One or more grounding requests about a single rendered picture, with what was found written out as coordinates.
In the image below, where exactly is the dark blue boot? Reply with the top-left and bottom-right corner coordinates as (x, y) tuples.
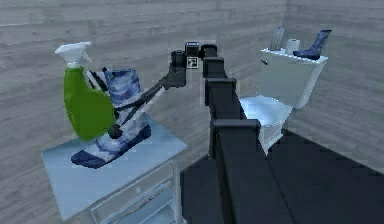
(292, 29), (333, 61)

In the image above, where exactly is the white toilet paper roll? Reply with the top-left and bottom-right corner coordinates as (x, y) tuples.
(285, 38), (301, 56)

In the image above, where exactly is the white side table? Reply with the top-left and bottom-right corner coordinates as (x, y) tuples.
(41, 117), (189, 224)

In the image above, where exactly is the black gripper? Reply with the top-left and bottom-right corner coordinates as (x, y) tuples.
(107, 49), (188, 140)

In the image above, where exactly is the blue white patterned boot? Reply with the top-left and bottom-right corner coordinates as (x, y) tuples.
(70, 67), (152, 169)

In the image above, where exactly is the green spray bottle white nozzle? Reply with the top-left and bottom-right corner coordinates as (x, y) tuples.
(54, 41), (116, 142)

